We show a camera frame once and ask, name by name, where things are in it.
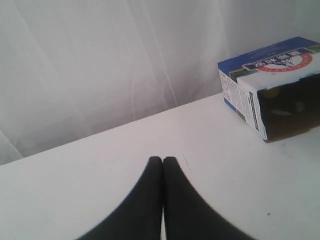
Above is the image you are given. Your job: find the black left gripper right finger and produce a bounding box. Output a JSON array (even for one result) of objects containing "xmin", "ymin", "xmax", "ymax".
[{"xmin": 163, "ymin": 156, "xmax": 247, "ymax": 240}]

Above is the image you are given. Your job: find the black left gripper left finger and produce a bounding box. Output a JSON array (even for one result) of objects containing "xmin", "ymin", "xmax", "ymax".
[{"xmin": 80, "ymin": 156, "xmax": 163, "ymax": 240}]

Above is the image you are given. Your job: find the blue white cardboard box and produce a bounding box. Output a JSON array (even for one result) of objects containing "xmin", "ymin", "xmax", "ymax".
[{"xmin": 217, "ymin": 36, "xmax": 320, "ymax": 142}]

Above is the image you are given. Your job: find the white backdrop curtain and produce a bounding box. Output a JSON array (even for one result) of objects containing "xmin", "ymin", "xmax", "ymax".
[{"xmin": 0, "ymin": 0, "xmax": 320, "ymax": 164}]

